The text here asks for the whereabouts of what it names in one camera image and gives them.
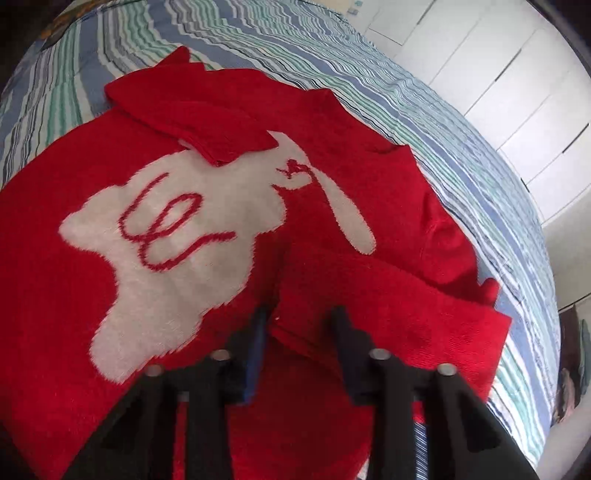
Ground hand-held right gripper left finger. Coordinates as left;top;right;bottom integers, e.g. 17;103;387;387
59;306;269;480

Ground red knit sweater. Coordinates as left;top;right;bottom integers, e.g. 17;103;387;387
0;45;513;480

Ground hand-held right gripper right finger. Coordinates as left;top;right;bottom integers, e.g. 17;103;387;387
331;305;542;480

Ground striped bed sheet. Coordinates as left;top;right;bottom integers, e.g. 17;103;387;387
0;0;560;480

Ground white wardrobe doors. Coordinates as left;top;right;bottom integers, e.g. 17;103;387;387
366;0;591;227

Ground dark bedside clutter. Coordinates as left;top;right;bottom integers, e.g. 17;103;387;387
552;305;591;425

